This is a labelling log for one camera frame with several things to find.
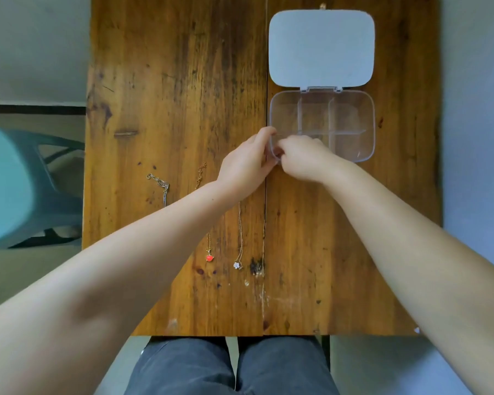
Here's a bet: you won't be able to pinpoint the person's right hand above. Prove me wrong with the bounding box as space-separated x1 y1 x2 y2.
271 135 347 186

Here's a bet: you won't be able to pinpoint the person's right forearm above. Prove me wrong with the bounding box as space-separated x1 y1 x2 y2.
323 159 494 395

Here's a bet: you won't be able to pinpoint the gold necklace white flower pendant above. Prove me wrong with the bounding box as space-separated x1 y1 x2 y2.
233 201 244 270

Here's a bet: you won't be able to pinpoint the clear compartment box white lid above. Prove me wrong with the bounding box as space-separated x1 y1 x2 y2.
268 10 376 163

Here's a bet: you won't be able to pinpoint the gold necklace red pendant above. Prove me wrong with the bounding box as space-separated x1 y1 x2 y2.
194 161 215 263

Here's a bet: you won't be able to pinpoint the person's left hand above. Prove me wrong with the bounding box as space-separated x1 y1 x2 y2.
216 126 279 199

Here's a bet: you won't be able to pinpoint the person's grey trousers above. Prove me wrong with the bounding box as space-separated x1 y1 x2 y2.
124 336 340 395

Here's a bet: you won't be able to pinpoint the teal plastic chair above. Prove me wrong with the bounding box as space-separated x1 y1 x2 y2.
0 125 85 250

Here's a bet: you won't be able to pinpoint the black table leg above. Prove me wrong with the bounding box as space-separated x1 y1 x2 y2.
321 335 332 373

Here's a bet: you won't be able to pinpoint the person's left forearm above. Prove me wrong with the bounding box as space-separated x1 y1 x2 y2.
0 181 252 395

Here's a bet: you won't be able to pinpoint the silver chain necklace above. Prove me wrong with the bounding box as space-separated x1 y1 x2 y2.
146 173 170 208

